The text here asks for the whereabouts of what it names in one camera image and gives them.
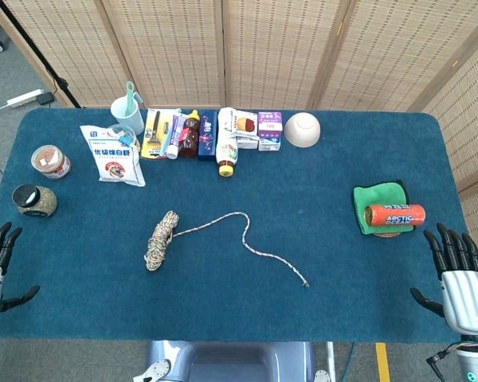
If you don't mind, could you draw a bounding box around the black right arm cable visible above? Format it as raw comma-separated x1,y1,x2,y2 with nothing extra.
425,341,461,382

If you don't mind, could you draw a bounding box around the beige bowl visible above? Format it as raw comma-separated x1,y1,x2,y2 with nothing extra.
284,112,322,150

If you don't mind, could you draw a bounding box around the dark blue table mat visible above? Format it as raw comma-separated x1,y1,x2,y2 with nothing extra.
0,107,478,343

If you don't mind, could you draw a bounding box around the blue white small box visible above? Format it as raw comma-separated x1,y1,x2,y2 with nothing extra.
257,136,282,152

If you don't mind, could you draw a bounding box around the red label powder jar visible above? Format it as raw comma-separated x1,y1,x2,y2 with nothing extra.
30,144,72,180

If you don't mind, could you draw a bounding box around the purple white small box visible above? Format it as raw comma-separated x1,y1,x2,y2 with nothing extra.
257,111,284,138

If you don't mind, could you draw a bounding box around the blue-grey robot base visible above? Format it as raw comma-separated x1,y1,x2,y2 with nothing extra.
133,340,335,382

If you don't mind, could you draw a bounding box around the white sugar bag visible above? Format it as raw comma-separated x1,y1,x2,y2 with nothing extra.
79,124,147,188

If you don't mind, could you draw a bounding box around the green plastic spoon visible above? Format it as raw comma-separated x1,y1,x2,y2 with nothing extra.
123,80,143,117

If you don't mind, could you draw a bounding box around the dark blue carton box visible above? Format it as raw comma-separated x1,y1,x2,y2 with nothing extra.
197,110,218,162

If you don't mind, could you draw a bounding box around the orange Arctic Ocean can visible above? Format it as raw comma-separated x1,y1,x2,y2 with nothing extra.
363,204,426,228

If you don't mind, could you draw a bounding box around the clear round plastic container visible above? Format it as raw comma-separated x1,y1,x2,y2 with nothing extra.
106,123,141,148

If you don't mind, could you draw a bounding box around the purple white toothpaste tube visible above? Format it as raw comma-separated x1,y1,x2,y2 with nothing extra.
166,114,189,160

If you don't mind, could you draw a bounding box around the white power strip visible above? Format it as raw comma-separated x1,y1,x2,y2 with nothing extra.
6,88,45,108

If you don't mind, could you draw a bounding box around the pale blue mug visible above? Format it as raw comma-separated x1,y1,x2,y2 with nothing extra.
110,96,145,136

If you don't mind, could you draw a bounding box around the green cloth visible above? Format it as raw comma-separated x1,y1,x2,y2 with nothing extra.
353,181,415,236

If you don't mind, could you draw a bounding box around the white snack box red picture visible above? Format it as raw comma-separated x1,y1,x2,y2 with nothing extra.
230,110,260,141

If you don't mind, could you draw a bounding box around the black lid herb jar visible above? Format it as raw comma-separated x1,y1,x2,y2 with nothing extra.
11,184,59,218

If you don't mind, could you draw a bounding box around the white bottle yellow cap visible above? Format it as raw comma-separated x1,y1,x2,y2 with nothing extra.
215,107,240,177

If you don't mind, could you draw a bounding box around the bamboo folding screen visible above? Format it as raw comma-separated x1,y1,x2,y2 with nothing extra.
0,0,478,279

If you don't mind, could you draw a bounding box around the black tripod stand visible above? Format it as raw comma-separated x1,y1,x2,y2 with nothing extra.
0,0,83,109

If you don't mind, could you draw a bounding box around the braided beige rope bundle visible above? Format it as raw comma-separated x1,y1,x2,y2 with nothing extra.
143,210,310,287

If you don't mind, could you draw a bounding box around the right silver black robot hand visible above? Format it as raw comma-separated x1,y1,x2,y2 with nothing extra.
409,222,478,338

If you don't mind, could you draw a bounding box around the razor on yellow card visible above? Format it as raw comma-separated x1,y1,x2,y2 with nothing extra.
140,108,176,161

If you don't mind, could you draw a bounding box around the brown honey bottle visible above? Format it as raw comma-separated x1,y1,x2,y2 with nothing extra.
178,109,202,159

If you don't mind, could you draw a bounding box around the plain white small box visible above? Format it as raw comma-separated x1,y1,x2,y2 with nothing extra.
235,134,260,150

